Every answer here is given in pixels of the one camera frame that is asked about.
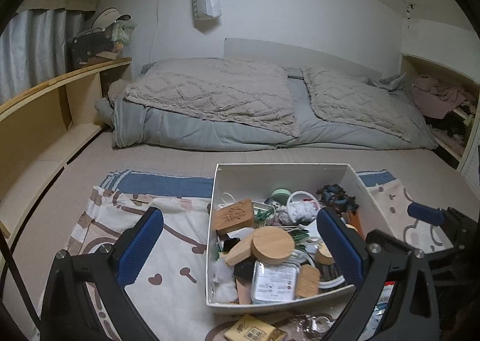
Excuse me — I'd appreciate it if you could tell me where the white cap on shelf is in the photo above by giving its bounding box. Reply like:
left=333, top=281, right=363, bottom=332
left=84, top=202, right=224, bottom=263
left=91, top=8, right=131, bottom=29

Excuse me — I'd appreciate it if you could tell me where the grey duvet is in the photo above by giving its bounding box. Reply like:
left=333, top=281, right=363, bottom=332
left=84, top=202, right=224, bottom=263
left=94, top=63, right=436, bottom=151

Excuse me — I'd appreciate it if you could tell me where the wooden bedside shelf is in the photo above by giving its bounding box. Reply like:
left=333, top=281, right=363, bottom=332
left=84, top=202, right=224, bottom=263
left=1, top=58, right=132, bottom=242

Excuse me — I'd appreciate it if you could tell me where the cream shoe box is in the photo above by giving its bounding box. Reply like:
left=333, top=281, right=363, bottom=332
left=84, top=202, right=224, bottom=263
left=205, top=164, right=392, bottom=315

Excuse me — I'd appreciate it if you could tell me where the white coiled cable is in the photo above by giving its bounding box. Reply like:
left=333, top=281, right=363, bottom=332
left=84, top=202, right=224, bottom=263
left=285, top=190, right=324, bottom=223

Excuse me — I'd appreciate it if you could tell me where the cartoon bear blanket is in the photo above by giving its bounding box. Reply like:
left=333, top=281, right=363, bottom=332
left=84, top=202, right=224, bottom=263
left=67, top=168, right=457, bottom=341

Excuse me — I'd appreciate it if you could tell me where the black bag on shelf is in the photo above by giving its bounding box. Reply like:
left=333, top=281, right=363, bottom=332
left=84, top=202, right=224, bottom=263
left=67, top=27, right=125, bottom=69

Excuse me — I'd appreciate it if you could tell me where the small bamboo rectangle piece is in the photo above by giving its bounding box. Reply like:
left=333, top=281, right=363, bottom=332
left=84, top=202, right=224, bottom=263
left=295, top=264, right=320, bottom=299

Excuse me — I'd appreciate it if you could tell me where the beige small carton box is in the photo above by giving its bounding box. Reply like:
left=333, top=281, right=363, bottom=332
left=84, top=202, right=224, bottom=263
left=224, top=314, right=287, bottom=341

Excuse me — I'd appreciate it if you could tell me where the white headboard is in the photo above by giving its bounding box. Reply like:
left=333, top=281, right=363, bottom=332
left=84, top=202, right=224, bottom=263
left=224, top=38, right=382, bottom=80

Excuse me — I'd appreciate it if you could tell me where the pink clothes pile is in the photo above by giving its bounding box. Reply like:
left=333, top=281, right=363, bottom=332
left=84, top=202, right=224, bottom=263
left=410, top=76, right=476, bottom=119

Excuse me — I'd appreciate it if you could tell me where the grey curtain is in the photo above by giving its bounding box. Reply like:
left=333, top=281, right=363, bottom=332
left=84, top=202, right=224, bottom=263
left=0, top=9, right=84, bottom=103

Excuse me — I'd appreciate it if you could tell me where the round bamboo lid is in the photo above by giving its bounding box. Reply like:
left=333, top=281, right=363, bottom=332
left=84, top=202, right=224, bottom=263
left=251, top=226, right=295, bottom=264

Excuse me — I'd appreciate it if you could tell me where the wooden engraved block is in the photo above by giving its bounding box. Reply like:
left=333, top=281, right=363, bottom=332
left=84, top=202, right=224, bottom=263
left=212, top=199, right=255, bottom=234

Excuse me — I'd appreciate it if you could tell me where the right beige quilted pillow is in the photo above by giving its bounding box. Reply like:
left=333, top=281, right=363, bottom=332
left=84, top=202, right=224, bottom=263
left=303, top=67, right=412, bottom=142

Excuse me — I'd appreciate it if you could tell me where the beige quilted pillow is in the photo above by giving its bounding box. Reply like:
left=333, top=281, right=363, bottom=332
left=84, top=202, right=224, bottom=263
left=303, top=67, right=412, bottom=142
left=125, top=58, right=299, bottom=138

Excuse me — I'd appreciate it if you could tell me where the brown blue crochet pouch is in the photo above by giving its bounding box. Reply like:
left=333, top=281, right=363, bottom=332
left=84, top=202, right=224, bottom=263
left=316, top=184, right=359, bottom=215

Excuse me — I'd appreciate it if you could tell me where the left beige quilted pillow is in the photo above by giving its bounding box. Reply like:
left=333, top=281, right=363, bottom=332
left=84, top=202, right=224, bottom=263
left=125, top=58, right=299, bottom=138

